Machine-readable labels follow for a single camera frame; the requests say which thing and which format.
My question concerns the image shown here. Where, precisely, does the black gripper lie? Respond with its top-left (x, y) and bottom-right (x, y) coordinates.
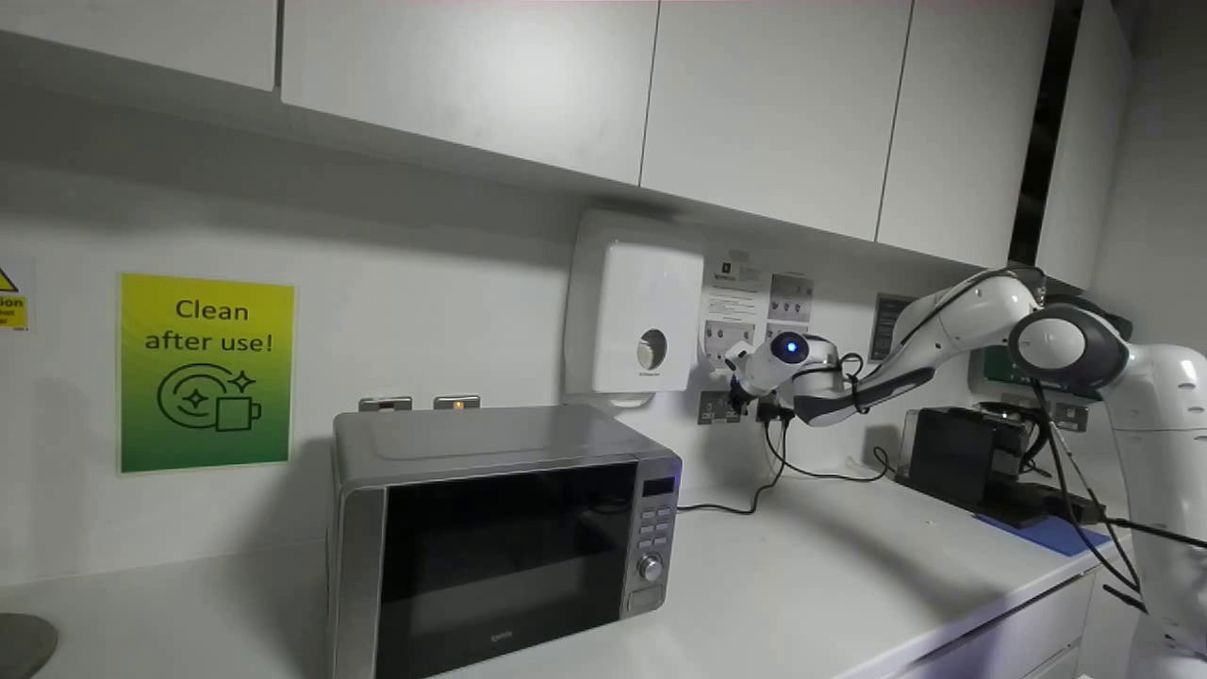
top-left (718, 365), bottom-right (784, 423)

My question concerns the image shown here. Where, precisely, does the laminated instruction sheet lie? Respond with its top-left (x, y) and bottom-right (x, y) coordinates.
top-left (699, 247), bottom-right (774, 376)
top-left (764, 267), bottom-right (818, 343)

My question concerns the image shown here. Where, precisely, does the black coffee machine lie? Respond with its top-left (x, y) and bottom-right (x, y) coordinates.
top-left (904, 404), bottom-right (1031, 511)

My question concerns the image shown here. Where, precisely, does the silver microwave oven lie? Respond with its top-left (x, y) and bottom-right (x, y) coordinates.
top-left (327, 398), bottom-right (686, 679)

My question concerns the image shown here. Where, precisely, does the white upper cabinet door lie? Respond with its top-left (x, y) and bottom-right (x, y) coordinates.
top-left (276, 0), bottom-right (664, 187)
top-left (875, 0), bottom-right (1062, 274)
top-left (0, 0), bottom-right (282, 95)
top-left (639, 0), bottom-right (916, 244)

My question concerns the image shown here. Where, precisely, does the black flat object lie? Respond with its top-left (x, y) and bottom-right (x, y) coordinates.
top-left (977, 479), bottom-right (1108, 531)

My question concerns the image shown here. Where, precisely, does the white counter base cabinet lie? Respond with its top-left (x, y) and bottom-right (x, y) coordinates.
top-left (864, 557), bottom-right (1103, 679)

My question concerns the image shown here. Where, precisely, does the white tall cabinet panel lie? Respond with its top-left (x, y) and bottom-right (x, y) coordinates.
top-left (1031, 0), bottom-right (1137, 298)

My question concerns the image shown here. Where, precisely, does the green clean after use sign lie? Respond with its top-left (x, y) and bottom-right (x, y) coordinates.
top-left (119, 271), bottom-right (300, 476)

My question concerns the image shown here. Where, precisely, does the yellow warning sticker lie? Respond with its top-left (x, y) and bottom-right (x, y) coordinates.
top-left (0, 265), bottom-right (32, 334)

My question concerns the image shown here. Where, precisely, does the grey round dish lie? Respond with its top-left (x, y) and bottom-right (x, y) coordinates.
top-left (0, 609), bottom-right (65, 679)

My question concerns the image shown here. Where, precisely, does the black microwave power cable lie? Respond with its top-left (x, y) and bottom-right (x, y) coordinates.
top-left (676, 423), bottom-right (790, 521)

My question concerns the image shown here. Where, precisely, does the white wall dispenser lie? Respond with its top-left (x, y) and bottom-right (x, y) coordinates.
top-left (560, 206), bottom-right (708, 415)

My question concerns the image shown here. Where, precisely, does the black coffee machine power cable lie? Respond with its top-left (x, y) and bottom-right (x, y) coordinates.
top-left (771, 423), bottom-right (897, 489)

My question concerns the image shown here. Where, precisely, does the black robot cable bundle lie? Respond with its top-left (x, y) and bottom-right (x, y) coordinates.
top-left (805, 265), bottom-right (1207, 618)

